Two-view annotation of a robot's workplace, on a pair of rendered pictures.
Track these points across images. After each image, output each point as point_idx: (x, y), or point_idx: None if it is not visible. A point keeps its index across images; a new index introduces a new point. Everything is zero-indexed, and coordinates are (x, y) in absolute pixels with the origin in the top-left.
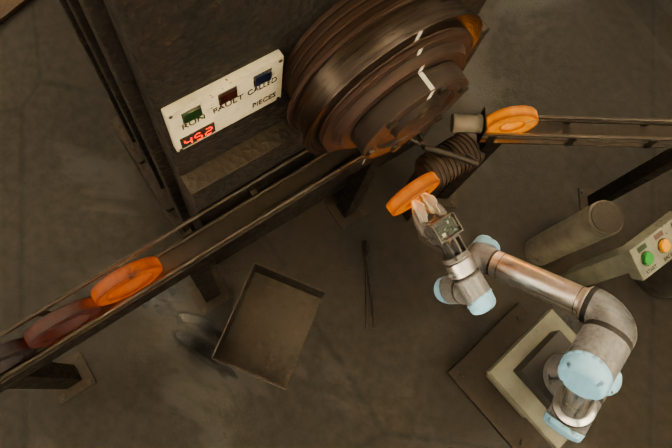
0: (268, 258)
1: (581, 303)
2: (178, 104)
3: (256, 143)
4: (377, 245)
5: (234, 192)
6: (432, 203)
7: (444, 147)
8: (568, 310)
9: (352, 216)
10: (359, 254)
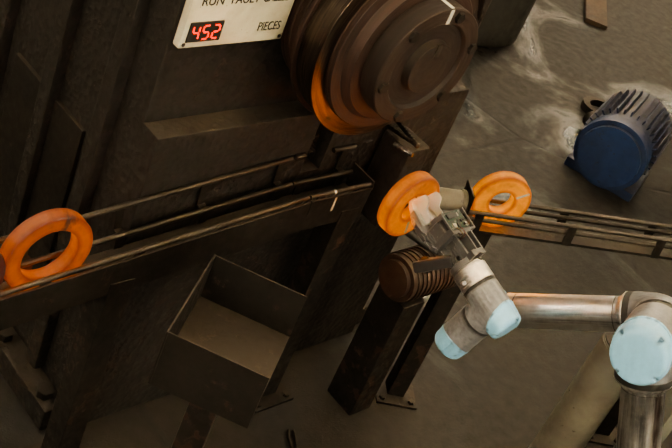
0: (147, 433)
1: (621, 300)
2: None
3: (229, 116)
4: (309, 439)
5: (186, 185)
6: (434, 206)
7: (416, 246)
8: (607, 321)
9: (270, 398)
10: (283, 446)
